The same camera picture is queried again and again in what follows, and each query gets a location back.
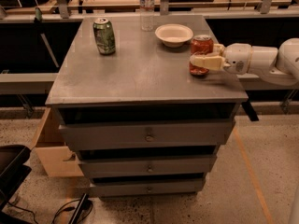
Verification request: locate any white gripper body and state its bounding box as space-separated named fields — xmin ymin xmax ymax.
xmin=223 ymin=43 xmax=251 ymax=75

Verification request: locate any red coke can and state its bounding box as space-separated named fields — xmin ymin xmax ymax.
xmin=189 ymin=35 xmax=214 ymax=76

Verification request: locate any black floor cable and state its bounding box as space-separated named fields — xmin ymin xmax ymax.
xmin=6 ymin=198 xmax=94 ymax=224

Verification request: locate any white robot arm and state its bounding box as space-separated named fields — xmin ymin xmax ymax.
xmin=190 ymin=38 xmax=299 ymax=86

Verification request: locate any top grey drawer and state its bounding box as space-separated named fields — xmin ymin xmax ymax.
xmin=59 ymin=119 xmax=235 ymax=151

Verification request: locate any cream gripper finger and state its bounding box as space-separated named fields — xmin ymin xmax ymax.
xmin=213 ymin=44 xmax=225 ymax=55
xmin=190 ymin=55 xmax=230 ymax=71

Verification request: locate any wooden background workbench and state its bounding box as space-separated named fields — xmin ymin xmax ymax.
xmin=4 ymin=0 xmax=262 ymax=14

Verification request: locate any open cardboard box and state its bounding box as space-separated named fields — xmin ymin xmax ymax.
xmin=31 ymin=108 xmax=83 ymax=177

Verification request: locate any clear plastic water bottle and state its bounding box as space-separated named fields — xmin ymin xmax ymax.
xmin=139 ymin=0 xmax=155 ymax=31

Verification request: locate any grey drawer cabinet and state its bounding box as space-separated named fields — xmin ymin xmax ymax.
xmin=47 ymin=16 xmax=248 ymax=186

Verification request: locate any black bin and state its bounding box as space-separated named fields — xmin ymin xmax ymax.
xmin=0 ymin=145 xmax=31 ymax=210

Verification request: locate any white paper bowl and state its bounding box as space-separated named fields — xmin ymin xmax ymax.
xmin=155 ymin=24 xmax=193 ymax=48

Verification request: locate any grey drawer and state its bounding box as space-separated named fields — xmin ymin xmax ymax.
xmin=78 ymin=155 xmax=216 ymax=178
xmin=90 ymin=178 xmax=206 ymax=197
xmin=59 ymin=119 xmax=235 ymax=151

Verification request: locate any black flat floor device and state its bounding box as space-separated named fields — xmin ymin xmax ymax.
xmin=68 ymin=193 xmax=89 ymax=224

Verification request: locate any green soda can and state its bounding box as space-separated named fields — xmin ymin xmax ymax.
xmin=93 ymin=18 xmax=116 ymax=55

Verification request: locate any bottom grey drawer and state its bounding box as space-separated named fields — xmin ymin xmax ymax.
xmin=90 ymin=178 xmax=206 ymax=197

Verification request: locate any middle grey drawer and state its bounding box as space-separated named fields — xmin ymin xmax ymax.
xmin=78 ymin=155 xmax=216 ymax=178

